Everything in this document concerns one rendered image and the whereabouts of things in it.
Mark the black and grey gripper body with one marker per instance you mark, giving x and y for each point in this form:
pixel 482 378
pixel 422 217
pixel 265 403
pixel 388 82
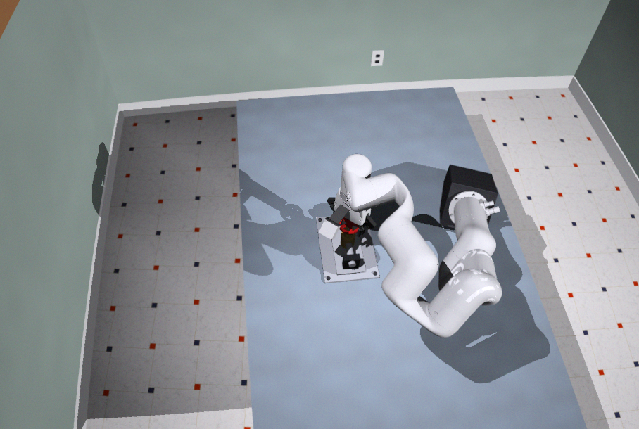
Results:
pixel 356 217

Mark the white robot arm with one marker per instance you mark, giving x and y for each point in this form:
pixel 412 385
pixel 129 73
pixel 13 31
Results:
pixel 415 264

